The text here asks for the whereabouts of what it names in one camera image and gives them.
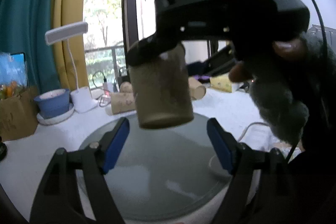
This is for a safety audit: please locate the white power charger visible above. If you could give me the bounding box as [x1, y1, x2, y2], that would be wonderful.
[102, 77, 113, 95]

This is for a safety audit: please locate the yellow curtain left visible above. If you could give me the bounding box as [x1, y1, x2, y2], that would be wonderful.
[52, 0, 95, 90]

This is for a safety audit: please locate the bag of fruit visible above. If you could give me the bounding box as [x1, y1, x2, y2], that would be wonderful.
[0, 52, 28, 100]

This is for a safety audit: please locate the yellow tissue box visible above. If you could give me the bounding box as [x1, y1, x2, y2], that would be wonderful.
[210, 73, 243, 93]

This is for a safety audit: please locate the blue plastic bowl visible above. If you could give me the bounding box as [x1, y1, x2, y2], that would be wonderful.
[34, 89, 70, 119]

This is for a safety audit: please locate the round grey glass turntable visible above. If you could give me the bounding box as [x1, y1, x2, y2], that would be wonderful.
[105, 114, 231, 222]

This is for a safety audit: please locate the tablet with blue screen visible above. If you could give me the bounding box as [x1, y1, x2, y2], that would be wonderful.
[1, 52, 27, 86]

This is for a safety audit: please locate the white desk lamp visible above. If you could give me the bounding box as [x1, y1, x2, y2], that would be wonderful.
[45, 21, 97, 113]

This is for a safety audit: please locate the brown cardboard box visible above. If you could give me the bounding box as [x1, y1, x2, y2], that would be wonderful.
[0, 86, 39, 141]

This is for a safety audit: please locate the teal curtain left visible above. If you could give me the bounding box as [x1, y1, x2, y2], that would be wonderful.
[1, 0, 61, 93]

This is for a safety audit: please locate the pink inner bowl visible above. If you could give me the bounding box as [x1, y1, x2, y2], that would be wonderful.
[39, 89, 66, 100]

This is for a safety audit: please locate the brown paper cup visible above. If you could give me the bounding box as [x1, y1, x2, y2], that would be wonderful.
[129, 44, 194, 129]
[110, 93, 135, 114]
[120, 81, 133, 93]
[188, 77, 206, 100]

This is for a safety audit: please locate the purple cloth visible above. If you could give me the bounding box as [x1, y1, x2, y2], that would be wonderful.
[187, 61, 210, 84]

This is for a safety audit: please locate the black cable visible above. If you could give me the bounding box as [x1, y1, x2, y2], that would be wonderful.
[92, 70, 111, 107]

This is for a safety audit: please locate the white plate under bowl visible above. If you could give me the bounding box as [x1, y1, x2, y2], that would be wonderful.
[37, 103, 75, 126]

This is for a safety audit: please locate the dark gloved hand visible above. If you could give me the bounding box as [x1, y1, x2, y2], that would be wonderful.
[229, 33, 335, 223]

